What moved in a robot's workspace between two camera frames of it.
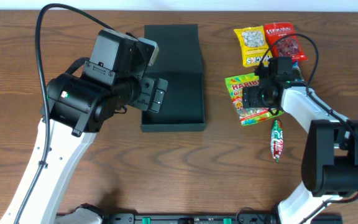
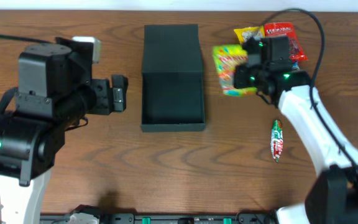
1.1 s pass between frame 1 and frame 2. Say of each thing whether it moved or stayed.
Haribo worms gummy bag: moved
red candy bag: stayed
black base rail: stayed
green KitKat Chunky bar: stayed
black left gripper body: moved
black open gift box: stayed
